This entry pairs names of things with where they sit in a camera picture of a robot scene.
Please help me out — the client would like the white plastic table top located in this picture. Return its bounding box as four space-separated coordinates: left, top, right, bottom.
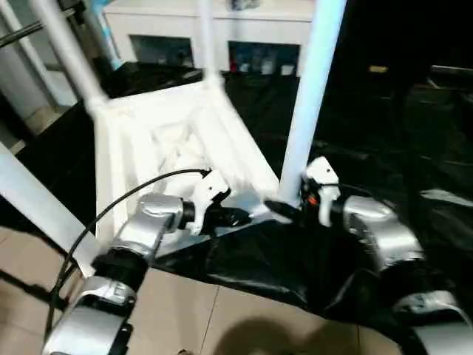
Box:
85 78 282 277

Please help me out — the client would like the black plastic mat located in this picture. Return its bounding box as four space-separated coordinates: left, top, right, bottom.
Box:
0 61 473 334

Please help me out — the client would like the black draped furniture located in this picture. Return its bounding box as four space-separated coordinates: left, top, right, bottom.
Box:
313 0 473 86

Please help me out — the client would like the white sideboard cabinet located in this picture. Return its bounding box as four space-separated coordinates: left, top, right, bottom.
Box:
102 0 315 77

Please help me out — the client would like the blue white plastic package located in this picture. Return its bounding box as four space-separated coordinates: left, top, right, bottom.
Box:
91 0 123 70

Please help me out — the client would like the metal rod with black knob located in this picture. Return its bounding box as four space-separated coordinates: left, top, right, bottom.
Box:
0 20 46 48

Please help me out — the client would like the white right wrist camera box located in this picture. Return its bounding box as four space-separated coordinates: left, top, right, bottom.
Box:
302 155 341 227

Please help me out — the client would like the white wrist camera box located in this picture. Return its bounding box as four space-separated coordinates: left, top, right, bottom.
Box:
191 171 233 237
302 155 341 227

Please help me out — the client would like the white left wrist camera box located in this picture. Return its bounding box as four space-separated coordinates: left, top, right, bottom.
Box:
191 171 233 237

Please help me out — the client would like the black right camera cable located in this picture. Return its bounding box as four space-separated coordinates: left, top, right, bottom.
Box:
324 183 376 203

